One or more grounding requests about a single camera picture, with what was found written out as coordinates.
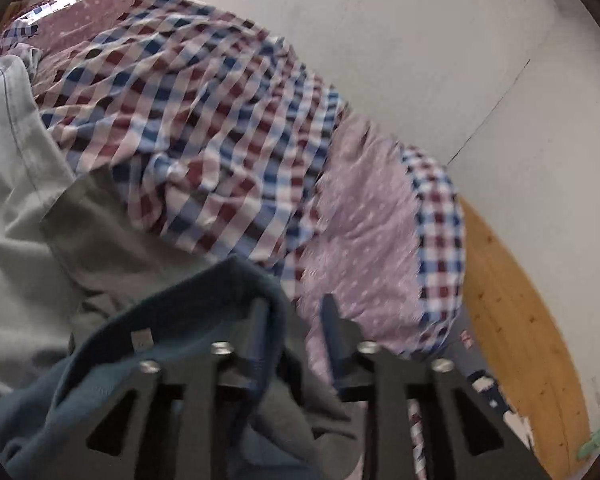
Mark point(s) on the olive green garment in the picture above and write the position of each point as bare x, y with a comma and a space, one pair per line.
117, 266

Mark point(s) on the dark blue plush pillow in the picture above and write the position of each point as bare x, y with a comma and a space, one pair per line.
462, 348

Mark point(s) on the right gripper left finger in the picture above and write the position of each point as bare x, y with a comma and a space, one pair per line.
175, 420

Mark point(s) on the grey trousers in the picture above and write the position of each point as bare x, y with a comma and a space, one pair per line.
37, 298

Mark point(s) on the plaid bed sheet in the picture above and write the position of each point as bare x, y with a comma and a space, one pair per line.
418, 443

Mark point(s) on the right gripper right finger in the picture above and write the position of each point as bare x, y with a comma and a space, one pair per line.
463, 437

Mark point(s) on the dark teal sweater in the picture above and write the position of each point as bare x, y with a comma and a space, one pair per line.
182, 321

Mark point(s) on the wooden headboard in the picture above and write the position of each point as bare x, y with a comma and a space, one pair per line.
524, 347

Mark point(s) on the plaid folded quilt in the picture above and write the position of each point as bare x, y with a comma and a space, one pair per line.
222, 141

